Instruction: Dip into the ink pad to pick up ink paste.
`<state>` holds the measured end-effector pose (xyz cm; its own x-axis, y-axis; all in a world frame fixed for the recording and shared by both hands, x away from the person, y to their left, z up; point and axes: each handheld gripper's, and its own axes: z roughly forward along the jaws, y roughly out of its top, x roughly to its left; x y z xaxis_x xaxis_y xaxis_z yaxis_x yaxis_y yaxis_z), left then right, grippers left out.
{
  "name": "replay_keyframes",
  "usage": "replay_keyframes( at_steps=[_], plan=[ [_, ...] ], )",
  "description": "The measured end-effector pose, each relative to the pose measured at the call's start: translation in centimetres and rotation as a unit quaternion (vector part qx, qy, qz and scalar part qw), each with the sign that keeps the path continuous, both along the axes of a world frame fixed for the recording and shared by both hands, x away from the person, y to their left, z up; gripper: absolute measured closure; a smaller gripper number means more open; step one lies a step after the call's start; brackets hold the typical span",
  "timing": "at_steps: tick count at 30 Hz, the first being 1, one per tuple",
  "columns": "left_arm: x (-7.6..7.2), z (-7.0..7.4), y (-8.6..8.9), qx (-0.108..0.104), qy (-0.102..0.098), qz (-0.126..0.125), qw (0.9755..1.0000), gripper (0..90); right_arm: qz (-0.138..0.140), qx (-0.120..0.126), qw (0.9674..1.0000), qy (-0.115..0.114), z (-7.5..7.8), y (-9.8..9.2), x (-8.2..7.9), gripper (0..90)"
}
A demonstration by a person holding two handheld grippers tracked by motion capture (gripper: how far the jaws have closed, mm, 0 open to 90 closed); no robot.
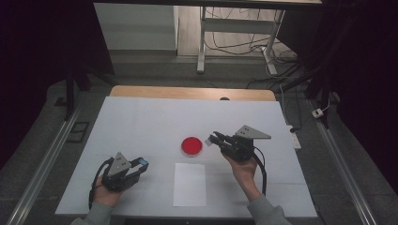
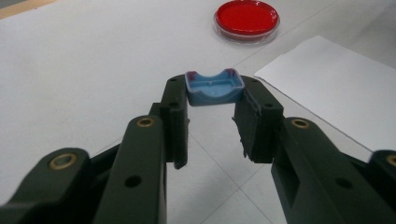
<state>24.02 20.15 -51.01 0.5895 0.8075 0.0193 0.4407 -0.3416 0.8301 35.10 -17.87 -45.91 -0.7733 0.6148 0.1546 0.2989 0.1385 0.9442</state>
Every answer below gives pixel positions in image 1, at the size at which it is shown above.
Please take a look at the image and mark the black metal stand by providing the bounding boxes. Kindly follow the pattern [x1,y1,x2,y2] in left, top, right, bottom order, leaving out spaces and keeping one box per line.
[63,69,96,122]

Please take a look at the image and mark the person's left hand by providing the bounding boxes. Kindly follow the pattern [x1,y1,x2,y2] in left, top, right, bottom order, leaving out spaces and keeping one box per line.
[93,174,125,208]

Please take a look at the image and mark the person's right hand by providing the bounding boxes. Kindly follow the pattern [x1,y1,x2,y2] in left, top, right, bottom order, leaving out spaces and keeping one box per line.
[222,153,259,190]

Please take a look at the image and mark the white paper sheet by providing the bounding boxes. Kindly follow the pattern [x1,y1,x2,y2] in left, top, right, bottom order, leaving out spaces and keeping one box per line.
[172,162,207,208]

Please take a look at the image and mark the red round ink pad dish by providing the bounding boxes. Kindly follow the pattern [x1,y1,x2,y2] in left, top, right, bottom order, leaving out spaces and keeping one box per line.
[180,136,204,158]

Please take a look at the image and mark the bundle of floor cables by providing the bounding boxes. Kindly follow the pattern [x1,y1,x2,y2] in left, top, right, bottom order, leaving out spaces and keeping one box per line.
[205,7,299,91]

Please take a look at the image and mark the white desk frame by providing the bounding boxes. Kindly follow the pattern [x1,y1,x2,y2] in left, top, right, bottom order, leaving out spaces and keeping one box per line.
[196,6,286,76]

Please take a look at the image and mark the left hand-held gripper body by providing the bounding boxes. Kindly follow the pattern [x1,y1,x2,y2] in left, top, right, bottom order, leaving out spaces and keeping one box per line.
[100,152,142,192]

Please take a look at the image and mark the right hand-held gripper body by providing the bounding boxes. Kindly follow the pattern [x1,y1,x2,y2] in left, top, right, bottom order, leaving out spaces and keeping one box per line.
[220,125,272,163]

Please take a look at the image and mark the white power strip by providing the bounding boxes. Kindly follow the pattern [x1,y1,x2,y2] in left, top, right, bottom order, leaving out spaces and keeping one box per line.
[285,125,302,150]

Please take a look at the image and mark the large white table cover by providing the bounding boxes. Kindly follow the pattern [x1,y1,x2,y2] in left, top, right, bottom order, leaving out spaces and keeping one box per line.
[54,96,318,218]

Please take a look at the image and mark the wooden table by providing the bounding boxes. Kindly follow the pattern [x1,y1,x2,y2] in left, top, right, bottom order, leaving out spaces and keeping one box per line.
[109,84,277,102]

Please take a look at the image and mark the metal floor rail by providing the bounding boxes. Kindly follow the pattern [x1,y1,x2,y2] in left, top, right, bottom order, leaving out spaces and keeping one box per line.
[308,99,378,225]
[6,93,86,225]

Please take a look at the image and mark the right hand-held gripper black cable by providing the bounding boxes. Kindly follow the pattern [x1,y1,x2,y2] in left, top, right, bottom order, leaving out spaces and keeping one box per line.
[252,145,268,197]

